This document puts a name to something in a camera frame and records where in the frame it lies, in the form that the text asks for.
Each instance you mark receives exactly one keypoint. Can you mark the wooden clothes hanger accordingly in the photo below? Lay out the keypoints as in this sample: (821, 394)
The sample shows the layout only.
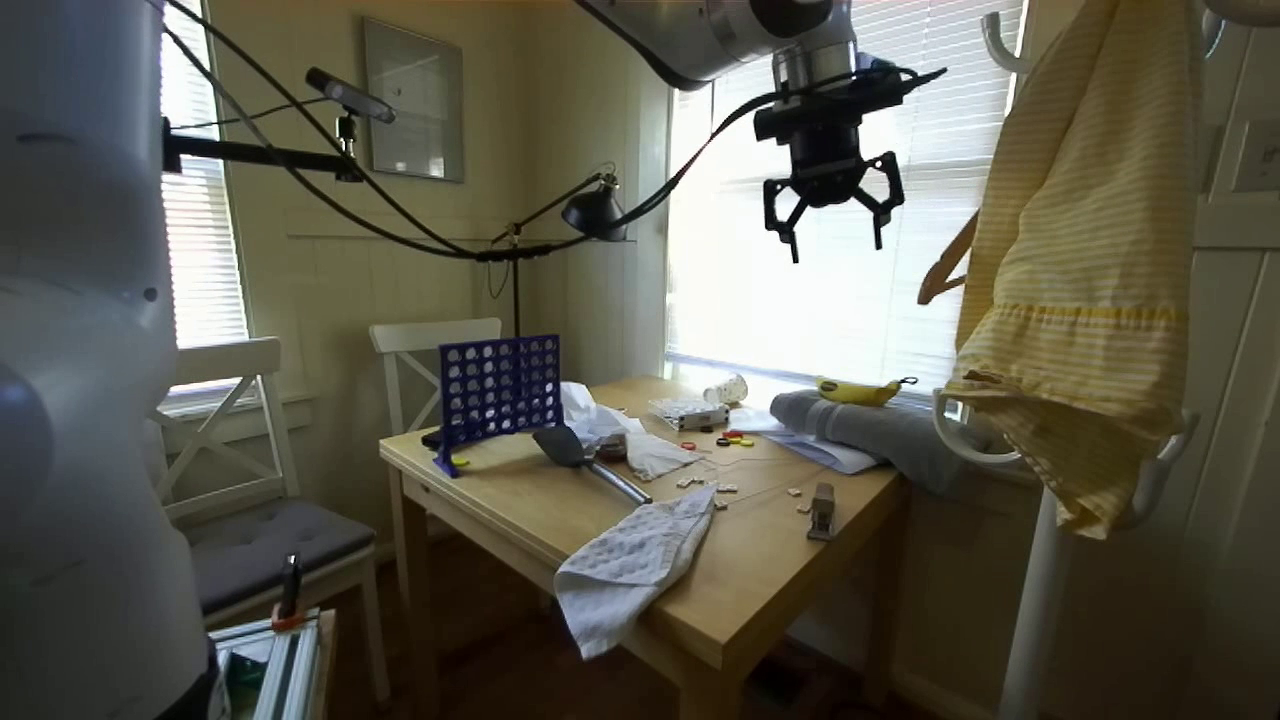
(951, 260)

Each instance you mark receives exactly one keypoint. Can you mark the black red pen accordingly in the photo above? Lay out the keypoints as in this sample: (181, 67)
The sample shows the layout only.
(290, 595)

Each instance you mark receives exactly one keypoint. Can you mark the white window blinds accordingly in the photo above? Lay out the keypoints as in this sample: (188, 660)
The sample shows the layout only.
(853, 292)

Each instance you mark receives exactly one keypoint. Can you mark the framed wall picture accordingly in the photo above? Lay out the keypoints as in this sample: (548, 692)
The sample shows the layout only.
(410, 100)

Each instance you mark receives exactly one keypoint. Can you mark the small white game pieces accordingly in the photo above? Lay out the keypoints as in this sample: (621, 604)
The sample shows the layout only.
(720, 492)

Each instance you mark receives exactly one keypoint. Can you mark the pale yellow garment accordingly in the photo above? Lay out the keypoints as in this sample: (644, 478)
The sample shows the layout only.
(1080, 264)

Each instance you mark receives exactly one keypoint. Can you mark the grey power adapter box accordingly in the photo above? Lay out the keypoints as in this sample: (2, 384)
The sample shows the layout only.
(821, 513)

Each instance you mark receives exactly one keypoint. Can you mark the black camera on boom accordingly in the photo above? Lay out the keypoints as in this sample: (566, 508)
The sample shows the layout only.
(348, 98)

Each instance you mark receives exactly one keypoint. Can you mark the white coat rack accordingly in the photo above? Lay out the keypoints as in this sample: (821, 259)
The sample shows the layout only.
(1067, 602)

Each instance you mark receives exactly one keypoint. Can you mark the small black frying pan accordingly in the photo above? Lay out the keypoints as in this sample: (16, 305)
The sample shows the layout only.
(574, 450)

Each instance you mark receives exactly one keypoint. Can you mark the yellow game token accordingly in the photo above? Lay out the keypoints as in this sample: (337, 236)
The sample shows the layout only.
(740, 433)

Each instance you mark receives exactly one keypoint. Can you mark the crumpled printed white cloth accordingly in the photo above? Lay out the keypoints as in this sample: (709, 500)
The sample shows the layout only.
(627, 566)

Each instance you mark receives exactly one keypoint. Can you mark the crumpled white plastic bag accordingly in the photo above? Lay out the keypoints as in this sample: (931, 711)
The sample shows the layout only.
(591, 412)

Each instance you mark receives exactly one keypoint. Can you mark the patterned paper cup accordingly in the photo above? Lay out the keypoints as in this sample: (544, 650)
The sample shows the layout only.
(731, 389)

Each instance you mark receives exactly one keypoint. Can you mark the light wooden table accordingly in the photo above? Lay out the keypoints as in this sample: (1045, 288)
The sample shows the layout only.
(744, 560)

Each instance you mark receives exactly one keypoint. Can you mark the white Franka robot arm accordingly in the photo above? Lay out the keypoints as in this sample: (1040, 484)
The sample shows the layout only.
(82, 401)

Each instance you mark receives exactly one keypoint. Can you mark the yellow banana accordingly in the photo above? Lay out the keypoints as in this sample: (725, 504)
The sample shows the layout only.
(864, 394)

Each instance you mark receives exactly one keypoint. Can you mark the black camera on tripod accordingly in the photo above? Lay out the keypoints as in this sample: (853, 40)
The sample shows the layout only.
(594, 207)

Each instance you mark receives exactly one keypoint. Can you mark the white chair with grey cushion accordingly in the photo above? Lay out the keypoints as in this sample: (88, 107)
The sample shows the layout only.
(275, 535)

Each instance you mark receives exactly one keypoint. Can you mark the red game token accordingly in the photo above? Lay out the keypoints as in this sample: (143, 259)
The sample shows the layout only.
(725, 439)

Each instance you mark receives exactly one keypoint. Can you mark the small window with blinds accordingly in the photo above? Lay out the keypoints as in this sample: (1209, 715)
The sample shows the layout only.
(203, 213)

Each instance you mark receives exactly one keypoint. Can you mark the white panel door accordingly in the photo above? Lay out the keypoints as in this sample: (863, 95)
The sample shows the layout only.
(1232, 401)

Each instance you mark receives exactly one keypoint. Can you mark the blue Connect Four grid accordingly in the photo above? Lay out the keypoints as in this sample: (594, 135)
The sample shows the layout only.
(503, 397)

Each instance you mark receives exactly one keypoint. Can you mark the white wooden chair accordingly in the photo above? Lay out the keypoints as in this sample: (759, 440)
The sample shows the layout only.
(426, 355)

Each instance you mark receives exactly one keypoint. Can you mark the white green box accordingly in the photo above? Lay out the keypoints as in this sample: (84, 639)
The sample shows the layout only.
(275, 667)

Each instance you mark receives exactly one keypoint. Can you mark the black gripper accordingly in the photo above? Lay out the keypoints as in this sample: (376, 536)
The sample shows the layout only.
(827, 154)

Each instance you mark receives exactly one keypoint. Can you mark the folded grey towel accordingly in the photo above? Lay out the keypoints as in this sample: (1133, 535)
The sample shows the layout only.
(883, 433)

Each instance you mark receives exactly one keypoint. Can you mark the white paper sheets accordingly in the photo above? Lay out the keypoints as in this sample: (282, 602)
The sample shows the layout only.
(821, 455)

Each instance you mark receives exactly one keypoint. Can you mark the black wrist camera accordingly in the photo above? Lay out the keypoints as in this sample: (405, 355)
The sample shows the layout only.
(883, 95)

